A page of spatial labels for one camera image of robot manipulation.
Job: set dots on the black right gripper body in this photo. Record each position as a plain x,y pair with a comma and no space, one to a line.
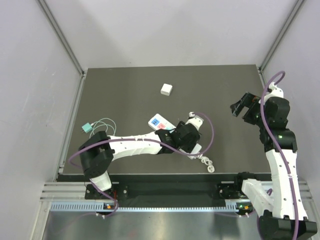
253,115

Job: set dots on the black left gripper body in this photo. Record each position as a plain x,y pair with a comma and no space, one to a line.
185,146

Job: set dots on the white multicolour power strip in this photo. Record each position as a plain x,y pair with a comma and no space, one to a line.
160,124

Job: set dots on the teal plug adapter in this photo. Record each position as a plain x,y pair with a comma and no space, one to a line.
87,127

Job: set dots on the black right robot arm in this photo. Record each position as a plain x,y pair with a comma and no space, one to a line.
280,214

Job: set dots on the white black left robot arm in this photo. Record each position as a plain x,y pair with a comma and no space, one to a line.
97,153

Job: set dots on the white cube charger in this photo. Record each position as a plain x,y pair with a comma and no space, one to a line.
166,89

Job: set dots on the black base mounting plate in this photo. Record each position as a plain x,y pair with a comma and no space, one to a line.
126,191

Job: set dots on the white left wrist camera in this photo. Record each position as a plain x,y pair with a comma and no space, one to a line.
195,120

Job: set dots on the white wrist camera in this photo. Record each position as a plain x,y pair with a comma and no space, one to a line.
195,120
273,91

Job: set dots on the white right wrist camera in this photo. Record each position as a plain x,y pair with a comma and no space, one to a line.
273,91

